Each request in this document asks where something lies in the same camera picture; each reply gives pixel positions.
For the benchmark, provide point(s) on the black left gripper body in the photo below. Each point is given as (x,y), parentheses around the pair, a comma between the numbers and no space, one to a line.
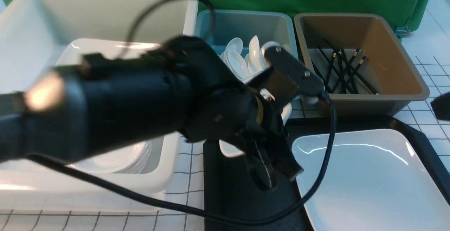
(254,127)

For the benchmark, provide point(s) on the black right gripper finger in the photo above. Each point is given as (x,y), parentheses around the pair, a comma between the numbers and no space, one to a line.
(441,107)

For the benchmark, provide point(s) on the small white bowl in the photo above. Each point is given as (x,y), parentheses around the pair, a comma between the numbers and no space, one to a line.
(230,151)

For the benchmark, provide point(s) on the large white square plate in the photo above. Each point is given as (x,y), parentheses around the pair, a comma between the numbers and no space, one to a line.
(375,181)

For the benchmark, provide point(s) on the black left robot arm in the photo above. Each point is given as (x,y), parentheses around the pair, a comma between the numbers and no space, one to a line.
(75,112)

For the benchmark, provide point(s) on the blue binder clip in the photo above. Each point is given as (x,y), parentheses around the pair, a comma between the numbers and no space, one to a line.
(402,31)

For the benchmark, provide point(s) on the brown plastic bin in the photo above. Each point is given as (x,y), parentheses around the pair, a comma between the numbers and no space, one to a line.
(389,68)

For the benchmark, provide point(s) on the pile of white spoons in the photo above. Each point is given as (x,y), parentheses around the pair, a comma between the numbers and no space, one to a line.
(246,67)

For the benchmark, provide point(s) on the black chopsticks in bin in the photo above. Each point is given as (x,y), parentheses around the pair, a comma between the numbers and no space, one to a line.
(341,73)

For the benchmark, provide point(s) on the teal plastic bin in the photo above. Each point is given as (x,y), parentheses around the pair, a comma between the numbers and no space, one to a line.
(267,26)

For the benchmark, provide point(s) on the stack of small white bowls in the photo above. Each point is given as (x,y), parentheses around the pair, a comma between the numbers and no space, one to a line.
(128,160)

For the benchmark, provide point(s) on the stack of white square plates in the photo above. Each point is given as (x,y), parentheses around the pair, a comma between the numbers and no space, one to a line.
(109,49)

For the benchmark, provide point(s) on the large white plastic tub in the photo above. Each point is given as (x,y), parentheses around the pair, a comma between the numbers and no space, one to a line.
(34,34)

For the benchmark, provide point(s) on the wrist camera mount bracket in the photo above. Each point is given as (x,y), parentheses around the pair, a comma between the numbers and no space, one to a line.
(288,78)

